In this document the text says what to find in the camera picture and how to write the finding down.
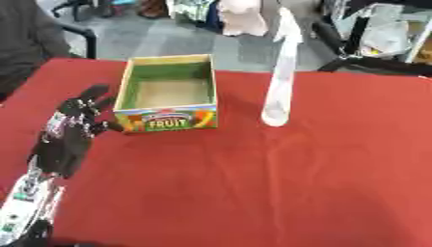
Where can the black tripod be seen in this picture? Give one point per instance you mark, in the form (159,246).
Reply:
(360,48)

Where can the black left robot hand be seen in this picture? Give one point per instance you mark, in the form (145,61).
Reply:
(64,148)

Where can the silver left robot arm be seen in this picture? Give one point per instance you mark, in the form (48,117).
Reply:
(25,202)

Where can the cardboard box with green inside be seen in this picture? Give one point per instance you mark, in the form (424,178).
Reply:
(169,96)

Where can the pink soft bag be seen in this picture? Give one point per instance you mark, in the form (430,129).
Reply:
(242,17)

